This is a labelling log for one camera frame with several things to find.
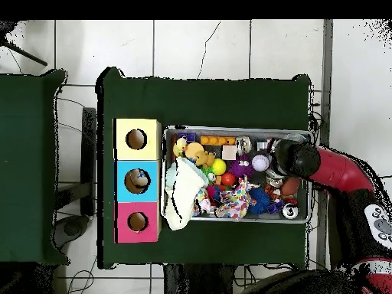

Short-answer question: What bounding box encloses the cream knit cloth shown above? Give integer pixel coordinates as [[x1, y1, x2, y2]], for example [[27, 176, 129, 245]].
[[164, 158, 209, 232]]

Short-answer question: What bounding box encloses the open-top silver can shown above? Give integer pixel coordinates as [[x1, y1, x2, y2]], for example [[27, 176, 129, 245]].
[[235, 136, 253, 155]]

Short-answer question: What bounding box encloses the multicolour polka dot cloth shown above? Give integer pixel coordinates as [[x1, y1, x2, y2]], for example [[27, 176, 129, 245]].
[[215, 176, 258, 221]]

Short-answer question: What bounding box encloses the shallow clear mesh bin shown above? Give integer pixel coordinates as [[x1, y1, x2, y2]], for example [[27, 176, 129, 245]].
[[162, 127, 313, 224]]

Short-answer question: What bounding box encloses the wooden box with three holes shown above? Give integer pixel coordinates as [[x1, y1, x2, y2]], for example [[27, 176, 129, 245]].
[[113, 118, 162, 244]]

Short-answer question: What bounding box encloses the orange foam duck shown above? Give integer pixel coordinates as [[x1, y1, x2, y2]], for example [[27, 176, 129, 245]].
[[183, 142, 216, 170]]

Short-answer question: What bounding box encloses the small yellow rubber duck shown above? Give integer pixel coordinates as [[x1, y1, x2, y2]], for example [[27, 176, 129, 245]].
[[172, 137, 188, 159]]

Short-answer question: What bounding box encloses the small yellow ball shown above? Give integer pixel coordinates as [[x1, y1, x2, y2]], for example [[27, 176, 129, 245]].
[[211, 158, 227, 176]]

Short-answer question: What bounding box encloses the orange toy brick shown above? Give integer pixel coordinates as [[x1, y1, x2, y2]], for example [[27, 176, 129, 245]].
[[201, 135, 237, 146]]

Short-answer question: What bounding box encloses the wooden cube block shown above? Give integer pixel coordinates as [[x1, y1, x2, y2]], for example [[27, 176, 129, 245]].
[[221, 145, 238, 162]]

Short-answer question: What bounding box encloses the small orange ball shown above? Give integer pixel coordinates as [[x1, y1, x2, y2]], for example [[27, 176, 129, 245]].
[[220, 171, 237, 188]]

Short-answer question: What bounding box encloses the purple googly-eyed monster toy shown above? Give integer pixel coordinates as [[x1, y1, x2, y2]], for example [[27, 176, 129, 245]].
[[229, 156, 255, 181]]

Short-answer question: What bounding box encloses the white baseball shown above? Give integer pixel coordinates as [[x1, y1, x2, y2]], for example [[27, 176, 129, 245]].
[[251, 154, 270, 172]]

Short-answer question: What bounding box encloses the green cloth side table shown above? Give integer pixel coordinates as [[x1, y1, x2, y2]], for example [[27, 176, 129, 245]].
[[0, 69, 68, 266]]

